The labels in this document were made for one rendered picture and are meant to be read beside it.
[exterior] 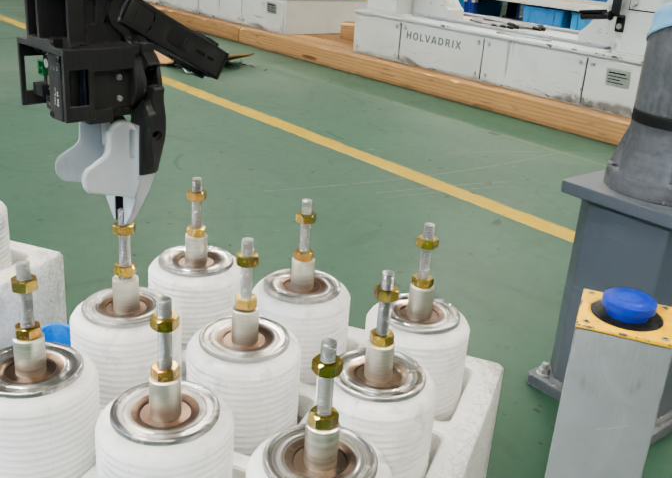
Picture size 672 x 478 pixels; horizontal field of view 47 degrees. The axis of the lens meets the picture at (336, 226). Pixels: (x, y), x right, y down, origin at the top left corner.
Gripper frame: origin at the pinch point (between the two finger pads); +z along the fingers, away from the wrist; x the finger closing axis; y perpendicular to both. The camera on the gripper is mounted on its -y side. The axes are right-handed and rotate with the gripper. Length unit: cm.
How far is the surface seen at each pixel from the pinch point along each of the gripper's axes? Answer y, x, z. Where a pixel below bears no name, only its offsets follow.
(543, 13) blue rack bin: -503, -243, 23
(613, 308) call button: -19.8, 34.5, 2.2
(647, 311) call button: -20.9, 36.7, 1.9
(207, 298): -8.4, -0.2, 11.5
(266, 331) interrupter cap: -5.9, 11.3, 9.4
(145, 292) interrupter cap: -2.1, -1.2, 9.3
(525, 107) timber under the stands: -209, -82, 30
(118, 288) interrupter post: 1.6, 0.5, 7.2
